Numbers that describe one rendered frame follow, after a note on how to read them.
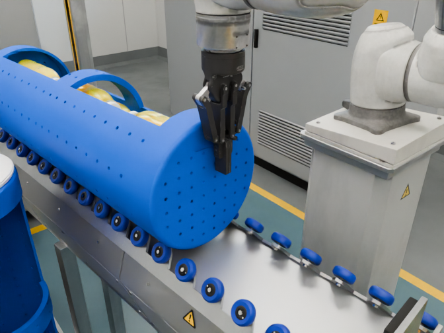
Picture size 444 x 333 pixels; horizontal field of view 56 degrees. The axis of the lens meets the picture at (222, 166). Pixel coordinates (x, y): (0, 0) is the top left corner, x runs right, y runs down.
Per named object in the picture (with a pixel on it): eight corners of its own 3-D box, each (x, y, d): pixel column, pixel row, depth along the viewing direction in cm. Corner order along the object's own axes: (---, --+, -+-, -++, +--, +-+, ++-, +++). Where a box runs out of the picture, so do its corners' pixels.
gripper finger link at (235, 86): (217, 78, 75) (222, 76, 76) (218, 135, 81) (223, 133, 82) (232, 82, 73) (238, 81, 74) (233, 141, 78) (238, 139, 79)
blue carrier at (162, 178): (70, 119, 154) (58, 39, 141) (252, 218, 100) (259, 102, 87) (-13, 141, 135) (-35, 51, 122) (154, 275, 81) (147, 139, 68)
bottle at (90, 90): (74, 108, 117) (114, 128, 105) (53, 96, 111) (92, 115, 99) (87, 85, 117) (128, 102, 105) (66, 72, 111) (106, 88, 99)
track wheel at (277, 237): (293, 240, 87) (288, 248, 87) (292, 242, 91) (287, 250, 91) (275, 228, 88) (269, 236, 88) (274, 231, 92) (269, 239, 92)
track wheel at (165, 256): (170, 265, 85) (163, 264, 83) (154, 261, 88) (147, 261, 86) (174, 243, 86) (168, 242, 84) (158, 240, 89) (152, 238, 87)
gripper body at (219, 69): (221, 55, 66) (221, 111, 70) (256, 47, 71) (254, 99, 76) (189, 47, 71) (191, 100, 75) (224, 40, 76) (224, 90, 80)
